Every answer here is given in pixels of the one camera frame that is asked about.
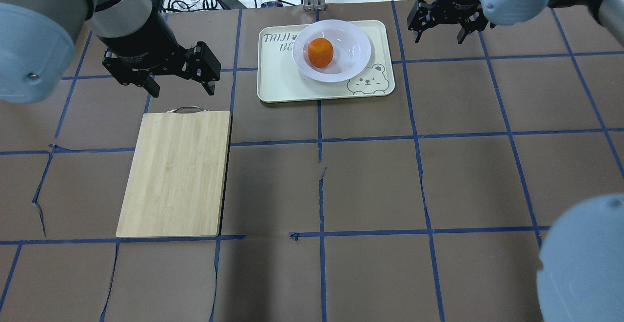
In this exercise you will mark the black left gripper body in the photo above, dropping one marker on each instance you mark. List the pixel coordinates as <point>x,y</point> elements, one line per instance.
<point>138,44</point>

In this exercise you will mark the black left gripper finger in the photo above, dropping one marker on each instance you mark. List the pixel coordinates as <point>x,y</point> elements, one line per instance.
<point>152,87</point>
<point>209,87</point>

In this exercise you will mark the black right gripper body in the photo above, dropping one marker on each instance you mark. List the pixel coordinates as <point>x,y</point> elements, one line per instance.
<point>457,1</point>

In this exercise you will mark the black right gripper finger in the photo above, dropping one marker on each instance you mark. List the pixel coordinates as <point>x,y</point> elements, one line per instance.
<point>417,35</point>
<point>465,30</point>

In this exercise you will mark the white ribbed plate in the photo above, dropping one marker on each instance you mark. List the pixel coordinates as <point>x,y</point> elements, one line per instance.
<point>352,50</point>

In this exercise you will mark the orange fruit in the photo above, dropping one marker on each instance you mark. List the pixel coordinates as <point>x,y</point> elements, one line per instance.
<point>320,52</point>

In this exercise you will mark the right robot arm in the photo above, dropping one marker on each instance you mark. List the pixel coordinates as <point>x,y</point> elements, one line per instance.
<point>581,277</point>

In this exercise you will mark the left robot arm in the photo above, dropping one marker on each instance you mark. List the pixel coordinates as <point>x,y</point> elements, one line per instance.
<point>38,42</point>

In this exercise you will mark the cream bear tray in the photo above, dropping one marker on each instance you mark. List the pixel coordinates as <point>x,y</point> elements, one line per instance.
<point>278,79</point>

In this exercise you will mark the bamboo cutting board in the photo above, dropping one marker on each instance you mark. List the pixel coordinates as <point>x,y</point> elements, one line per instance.
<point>177,179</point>

